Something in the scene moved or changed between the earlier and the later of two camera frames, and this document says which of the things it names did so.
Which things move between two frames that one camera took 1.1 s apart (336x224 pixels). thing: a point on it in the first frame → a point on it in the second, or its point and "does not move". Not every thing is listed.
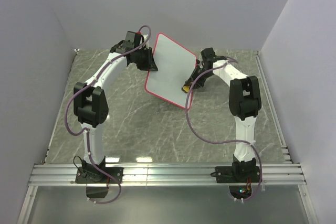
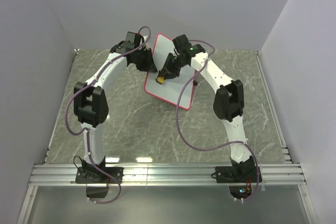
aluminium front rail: (166, 174) does not move
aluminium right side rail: (303, 189) does not move
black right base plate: (238, 172) does not move
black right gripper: (190, 80) → (166, 69)
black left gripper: (151, 65) does not move
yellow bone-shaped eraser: (186, 88) → (160, 79)
